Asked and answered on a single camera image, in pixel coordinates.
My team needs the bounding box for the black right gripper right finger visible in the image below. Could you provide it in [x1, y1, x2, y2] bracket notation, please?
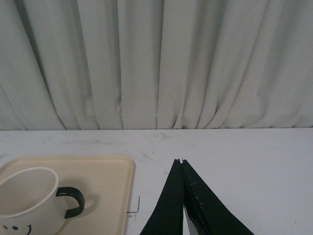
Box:
[181, 160, 253, 235]

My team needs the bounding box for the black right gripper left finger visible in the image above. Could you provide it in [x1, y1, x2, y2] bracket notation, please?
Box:
[141, 160, 184, 235]

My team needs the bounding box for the white smiley mug black handle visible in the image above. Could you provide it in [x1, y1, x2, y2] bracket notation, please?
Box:
[0, 167, 85, 235]

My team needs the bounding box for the beige square plate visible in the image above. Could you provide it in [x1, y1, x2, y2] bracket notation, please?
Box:
[0, 156, 134, 235]

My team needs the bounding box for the white pleated curtain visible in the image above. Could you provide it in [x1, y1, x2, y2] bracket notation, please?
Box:
[0, 0, 313, 130]

